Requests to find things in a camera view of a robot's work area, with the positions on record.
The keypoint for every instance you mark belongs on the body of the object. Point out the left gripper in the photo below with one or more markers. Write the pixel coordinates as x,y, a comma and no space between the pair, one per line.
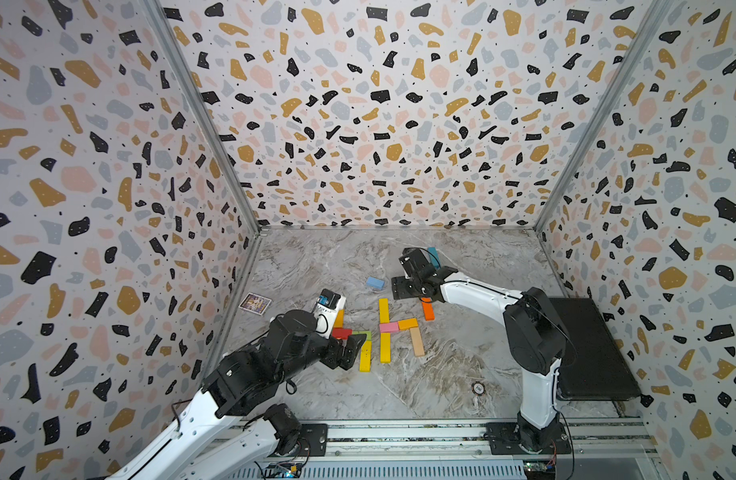
336,358

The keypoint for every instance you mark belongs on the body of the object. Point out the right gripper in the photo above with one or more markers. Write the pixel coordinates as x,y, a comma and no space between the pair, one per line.
398,284

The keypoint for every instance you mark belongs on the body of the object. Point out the lime green block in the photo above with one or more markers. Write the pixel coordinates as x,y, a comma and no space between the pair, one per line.
367,334

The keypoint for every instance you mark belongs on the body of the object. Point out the red block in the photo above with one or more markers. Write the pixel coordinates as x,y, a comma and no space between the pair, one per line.
341,333

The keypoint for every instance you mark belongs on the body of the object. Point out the orange-yellow long block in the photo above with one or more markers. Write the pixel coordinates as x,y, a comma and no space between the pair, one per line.
339,322

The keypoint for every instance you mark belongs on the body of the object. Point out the light blue block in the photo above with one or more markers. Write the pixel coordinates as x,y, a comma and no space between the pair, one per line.
375,283

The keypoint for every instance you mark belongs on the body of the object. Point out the yellow long block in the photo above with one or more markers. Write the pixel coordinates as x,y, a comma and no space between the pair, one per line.
385,348

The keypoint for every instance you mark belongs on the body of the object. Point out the pink block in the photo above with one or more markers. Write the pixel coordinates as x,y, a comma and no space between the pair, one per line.
389,328

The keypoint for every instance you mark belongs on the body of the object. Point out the orange block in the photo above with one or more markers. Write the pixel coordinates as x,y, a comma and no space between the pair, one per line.
428,309

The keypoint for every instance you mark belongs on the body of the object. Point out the amber block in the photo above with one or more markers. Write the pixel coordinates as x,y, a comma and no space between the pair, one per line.
408,324

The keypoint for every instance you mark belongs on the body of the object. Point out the teal long block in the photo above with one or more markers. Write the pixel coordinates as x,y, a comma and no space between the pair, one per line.
434,257

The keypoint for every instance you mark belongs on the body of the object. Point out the natural wood long block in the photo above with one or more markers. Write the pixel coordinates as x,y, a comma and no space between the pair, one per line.
417,342

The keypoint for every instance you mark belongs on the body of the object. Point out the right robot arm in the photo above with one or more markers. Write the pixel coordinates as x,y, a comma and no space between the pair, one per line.
536,334

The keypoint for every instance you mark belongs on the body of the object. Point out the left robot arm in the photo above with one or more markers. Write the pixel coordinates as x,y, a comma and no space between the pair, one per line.
219,430

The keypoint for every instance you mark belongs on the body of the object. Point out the small printed card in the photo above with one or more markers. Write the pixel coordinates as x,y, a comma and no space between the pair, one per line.
255,304

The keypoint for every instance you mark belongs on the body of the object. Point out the round table grommet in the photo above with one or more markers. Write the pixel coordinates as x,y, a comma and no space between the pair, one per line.
478,388

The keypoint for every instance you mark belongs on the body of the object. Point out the black carrying case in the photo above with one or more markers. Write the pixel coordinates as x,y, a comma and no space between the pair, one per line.
594,368

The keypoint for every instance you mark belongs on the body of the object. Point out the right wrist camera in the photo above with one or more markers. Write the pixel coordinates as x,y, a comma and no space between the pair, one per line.
415,263

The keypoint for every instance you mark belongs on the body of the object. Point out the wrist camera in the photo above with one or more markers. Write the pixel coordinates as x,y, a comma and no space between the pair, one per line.
327,307
415,263

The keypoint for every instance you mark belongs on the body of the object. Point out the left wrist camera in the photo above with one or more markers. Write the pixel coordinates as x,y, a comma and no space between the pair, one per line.
327,307

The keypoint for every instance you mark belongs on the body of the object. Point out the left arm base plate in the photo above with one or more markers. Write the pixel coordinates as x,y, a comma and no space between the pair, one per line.
309,440

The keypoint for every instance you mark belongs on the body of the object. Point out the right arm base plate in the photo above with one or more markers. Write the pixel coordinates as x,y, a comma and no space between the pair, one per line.
515,438

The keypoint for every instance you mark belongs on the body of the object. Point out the aluminium front rail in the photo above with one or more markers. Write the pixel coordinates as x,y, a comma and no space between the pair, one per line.
602,448

